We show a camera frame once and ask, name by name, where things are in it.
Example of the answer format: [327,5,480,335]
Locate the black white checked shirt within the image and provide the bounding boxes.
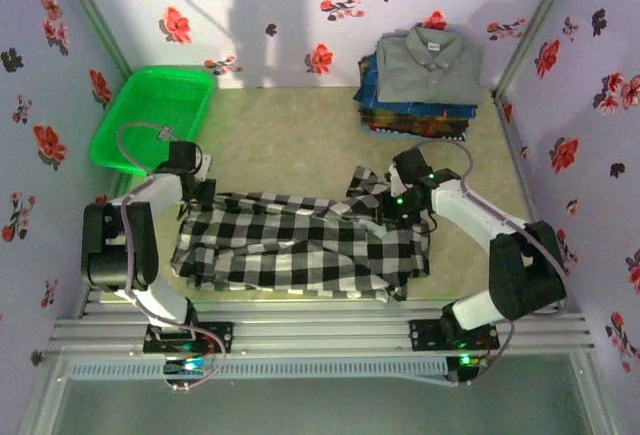
[169,164,432,304]

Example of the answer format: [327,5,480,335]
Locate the grey folded shirt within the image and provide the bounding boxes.
[374,26,486,107]

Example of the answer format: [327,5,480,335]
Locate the dark orange patterned folded shirt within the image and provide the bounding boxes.
[358,104,471,139]

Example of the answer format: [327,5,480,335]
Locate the blue patterned folded shirt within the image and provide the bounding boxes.
[355,52,479,121]

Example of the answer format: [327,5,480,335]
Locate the green plastic basket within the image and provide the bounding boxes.
[88,65,217,176]

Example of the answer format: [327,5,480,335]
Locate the light blue folded shirt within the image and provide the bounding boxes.
[367,127,469,144]

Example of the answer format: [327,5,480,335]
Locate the left controller board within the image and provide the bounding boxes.
[163,354,212,376]

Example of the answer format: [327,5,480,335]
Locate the aluminium corner post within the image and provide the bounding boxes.
[48,0,134,81]
[492,0,584,99]

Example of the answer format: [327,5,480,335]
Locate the controller board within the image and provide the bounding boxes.
[446,352,490,371]
[163,354,212,376]

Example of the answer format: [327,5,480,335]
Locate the right controller board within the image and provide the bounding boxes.
[446,352,490,371]

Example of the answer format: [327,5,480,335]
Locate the grey slotted cable duct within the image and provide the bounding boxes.
[64,357,451,382]

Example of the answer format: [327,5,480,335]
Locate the lavender right arm cable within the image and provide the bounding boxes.
[412,139,570,387]

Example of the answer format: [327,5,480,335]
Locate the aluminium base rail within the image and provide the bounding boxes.
[47,297,594,356]

